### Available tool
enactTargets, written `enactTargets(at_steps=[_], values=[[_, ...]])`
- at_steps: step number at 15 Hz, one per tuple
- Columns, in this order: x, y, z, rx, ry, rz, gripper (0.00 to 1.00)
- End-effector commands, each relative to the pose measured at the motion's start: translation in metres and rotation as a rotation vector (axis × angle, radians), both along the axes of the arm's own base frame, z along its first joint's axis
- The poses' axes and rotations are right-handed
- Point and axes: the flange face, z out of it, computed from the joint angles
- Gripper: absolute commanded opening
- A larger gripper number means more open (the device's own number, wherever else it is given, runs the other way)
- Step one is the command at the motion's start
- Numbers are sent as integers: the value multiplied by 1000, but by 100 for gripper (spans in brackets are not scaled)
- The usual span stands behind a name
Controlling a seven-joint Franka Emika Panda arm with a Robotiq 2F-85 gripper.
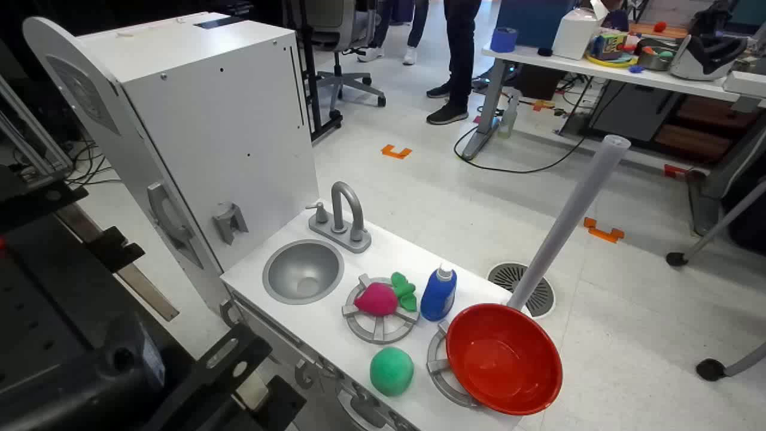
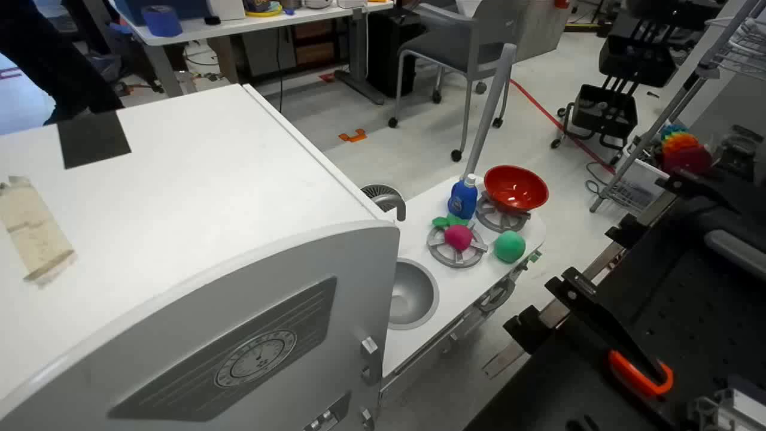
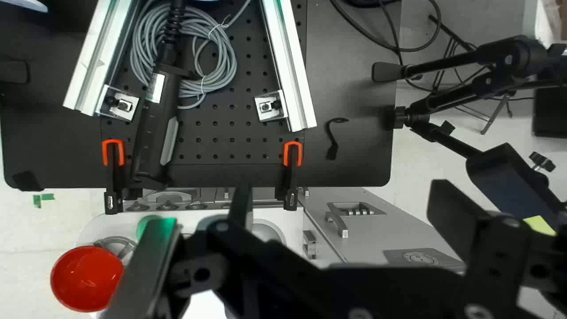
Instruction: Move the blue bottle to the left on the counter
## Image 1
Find office chair grey base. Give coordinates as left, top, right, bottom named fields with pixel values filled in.
left=294, top=0, right=387, bottom=109

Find green ball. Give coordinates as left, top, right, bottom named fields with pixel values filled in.
left=369, top=346, right=414, bottom=397

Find blue bottle white cap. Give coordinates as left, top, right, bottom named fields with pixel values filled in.
left=421, top=269, right=458, bottom=320

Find white toy kitchen cabinet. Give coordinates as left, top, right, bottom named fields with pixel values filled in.
left=21, top=12, right=319, bottom=306

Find white toy kitchen counter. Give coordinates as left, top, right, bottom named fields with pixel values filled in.
left=222, top=216, right=518, bottom=431

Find grey toy faucet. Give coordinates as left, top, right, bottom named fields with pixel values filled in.
left=308, top=181, right=371, bottom=254

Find pink and green toy radish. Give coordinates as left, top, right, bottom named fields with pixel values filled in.
left=351, top=273, right=416, bottom=316

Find orange floor marker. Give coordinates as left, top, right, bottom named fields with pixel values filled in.
left=381, top=143, right=412, bottom=161
left=581, top=218, right=626, bottom=245

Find grey stove burner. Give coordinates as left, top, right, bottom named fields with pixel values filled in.
left=427, top=327, right=478, bottom=409
left=342, top=271, right=420, bottom=344

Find black equipment foreground left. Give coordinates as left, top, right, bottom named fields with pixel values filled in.
left=0, top=79, right=304, bottom=431

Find colourful toy pile tray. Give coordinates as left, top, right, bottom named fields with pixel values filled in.
left=584, top=29, right=677, bottom=72

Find white office desk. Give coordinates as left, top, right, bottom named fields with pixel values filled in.
left=459, top=46, right=766, bottom=162

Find grey right stove burner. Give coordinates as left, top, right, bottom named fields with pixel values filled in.
left=427, top=327, right=478, bottom=409

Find grey left stove burner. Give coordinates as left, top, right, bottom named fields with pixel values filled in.
left=342, top=271, right=420, bottom=344

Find black floor cable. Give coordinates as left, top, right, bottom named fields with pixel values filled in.
left=453, top=76, right=633, bottom=178

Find black white appliance on desk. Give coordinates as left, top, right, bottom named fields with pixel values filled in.
left=669, top=33, right=748, bottom=81

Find orange floor marker left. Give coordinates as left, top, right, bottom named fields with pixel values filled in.
left=381, top=143, right=412, bottom=161

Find orange floor marker right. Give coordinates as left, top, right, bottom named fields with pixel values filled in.
left=581, top=218, right=626, bottom=245

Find grey stand legs right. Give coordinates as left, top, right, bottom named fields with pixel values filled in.
left=664, top=116, right=766, bottom=382

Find white box on desk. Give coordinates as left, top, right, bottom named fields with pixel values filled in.
left=554, top=8, right=600, bottom=60

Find grey round sink basin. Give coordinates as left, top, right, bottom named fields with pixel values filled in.
left=263, top=240, right=344, bottom=303

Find floor drain grate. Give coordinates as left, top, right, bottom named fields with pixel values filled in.
left=487, top=260, right=557, bottom=318

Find red pan grey handle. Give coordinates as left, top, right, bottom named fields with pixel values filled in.
left=446, top=133, right=633, bottom=417

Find person legs dark trousers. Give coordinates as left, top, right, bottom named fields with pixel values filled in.
left=427, top=0, right=481, bottom=124

